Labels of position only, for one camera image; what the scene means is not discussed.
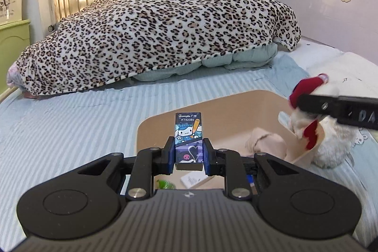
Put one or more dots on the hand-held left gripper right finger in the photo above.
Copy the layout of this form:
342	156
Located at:
207	163

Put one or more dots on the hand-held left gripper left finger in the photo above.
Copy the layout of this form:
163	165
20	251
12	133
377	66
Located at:
171	162

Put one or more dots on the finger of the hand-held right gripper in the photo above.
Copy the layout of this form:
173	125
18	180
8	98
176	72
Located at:
317	104

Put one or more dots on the cartoon printed card box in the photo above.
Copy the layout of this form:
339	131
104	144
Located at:
188	137

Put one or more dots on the white and red plush toy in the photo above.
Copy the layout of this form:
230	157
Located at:
333	139

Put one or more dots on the beige plastic storage bin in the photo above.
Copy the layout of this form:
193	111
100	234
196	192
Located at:
236	110

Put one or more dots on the white paper card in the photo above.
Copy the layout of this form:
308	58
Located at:
195	180

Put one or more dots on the green plastic item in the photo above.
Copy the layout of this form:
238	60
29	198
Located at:
165	184

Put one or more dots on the white pillow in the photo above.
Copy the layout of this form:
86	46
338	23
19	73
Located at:
348	69

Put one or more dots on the beige cloth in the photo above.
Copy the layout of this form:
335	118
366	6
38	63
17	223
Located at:
267	141

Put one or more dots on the teal quilt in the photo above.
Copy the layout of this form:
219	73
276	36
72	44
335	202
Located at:
236	58

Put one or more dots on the pink headboard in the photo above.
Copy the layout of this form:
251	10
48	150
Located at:
324	4

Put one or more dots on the leopard print blanket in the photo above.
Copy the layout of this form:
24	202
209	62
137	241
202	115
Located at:
153	33

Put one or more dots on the green cabinet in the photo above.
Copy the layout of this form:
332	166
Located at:
13	48

